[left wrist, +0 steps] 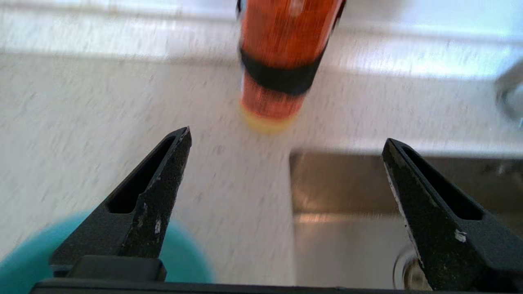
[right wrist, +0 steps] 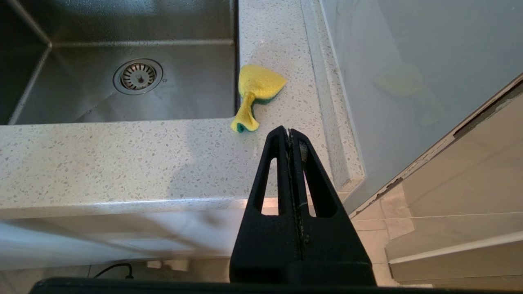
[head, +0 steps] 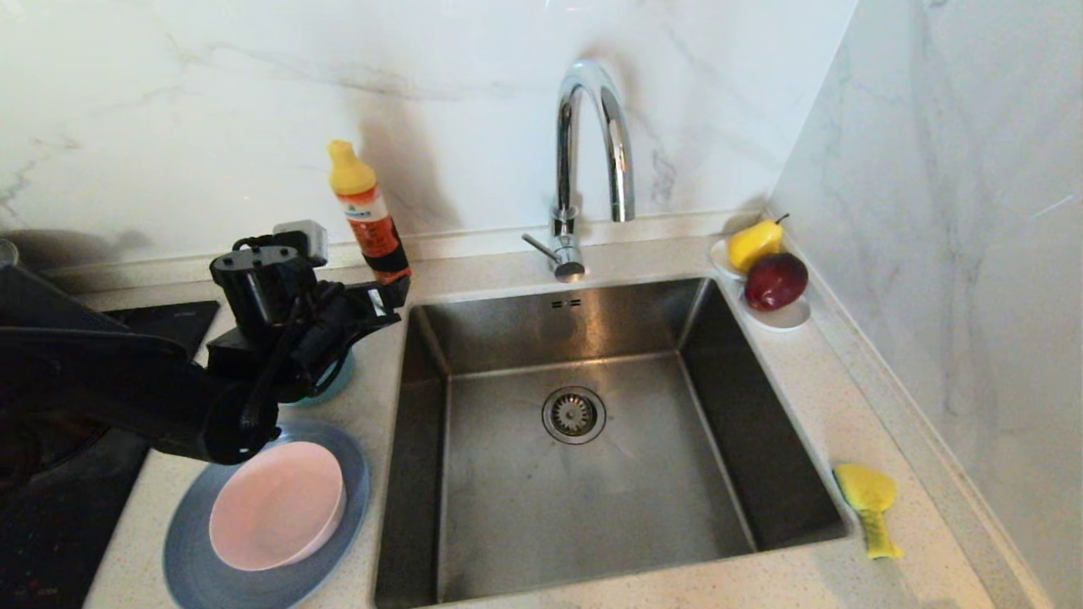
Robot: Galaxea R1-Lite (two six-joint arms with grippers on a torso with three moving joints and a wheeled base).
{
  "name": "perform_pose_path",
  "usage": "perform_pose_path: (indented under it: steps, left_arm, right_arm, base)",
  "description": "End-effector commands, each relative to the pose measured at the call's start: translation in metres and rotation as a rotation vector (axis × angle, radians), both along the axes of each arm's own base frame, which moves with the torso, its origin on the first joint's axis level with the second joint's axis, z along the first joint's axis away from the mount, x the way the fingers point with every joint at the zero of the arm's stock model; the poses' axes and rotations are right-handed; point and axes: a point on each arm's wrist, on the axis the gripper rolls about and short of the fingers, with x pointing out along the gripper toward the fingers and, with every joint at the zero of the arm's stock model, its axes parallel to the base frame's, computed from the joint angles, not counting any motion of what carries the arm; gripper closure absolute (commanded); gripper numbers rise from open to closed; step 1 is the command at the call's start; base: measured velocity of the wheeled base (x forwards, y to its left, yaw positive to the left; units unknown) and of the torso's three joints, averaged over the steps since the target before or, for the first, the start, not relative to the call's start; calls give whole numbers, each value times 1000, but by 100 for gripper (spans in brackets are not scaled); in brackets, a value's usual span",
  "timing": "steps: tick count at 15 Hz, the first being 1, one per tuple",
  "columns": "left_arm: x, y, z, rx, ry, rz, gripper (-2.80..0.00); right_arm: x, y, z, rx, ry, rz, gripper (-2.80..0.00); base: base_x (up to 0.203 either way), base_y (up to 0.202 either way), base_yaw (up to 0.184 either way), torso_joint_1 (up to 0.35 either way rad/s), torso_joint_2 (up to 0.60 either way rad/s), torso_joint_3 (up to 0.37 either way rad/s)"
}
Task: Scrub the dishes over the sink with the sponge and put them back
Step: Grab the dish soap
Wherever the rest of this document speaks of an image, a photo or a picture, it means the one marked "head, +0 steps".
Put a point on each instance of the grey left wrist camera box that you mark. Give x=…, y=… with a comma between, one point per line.
x=305, y=241

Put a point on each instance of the small white fruit dish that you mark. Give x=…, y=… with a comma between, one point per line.
x=787, y=319

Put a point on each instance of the orange dish soap bottle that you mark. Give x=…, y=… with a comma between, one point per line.
x=368, y=216

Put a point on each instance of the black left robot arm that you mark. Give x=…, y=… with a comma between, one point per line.
x=101, y=381

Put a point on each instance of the yellow green sponge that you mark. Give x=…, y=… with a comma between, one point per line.
x=871, y=499

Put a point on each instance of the metal sink drain strainer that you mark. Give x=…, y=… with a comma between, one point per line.
x=574, y=414

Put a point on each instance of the black induction cooktop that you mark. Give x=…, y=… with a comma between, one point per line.
x=51, y=541

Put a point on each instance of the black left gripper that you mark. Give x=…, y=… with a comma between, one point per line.
x=326, y=330

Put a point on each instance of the stainless steel sink basin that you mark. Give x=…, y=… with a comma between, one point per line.
x=592, y=507

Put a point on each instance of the chrome gooseneck faucet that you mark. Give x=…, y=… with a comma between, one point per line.
x=618, y=144

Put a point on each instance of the pink plastic bowl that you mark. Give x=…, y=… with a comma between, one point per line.
x=275, y=507

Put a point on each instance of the blue round plate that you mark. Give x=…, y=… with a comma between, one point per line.
x=190, y=541

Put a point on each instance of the dark red apple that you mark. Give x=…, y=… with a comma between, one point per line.
x=774, y=281

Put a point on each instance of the yellow pear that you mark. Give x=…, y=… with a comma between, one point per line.
x=753, y=244

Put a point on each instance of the steel cooking pot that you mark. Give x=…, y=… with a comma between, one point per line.
x=7, y=254

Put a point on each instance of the teal plastic bowl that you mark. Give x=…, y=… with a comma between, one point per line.
x=341, y=381

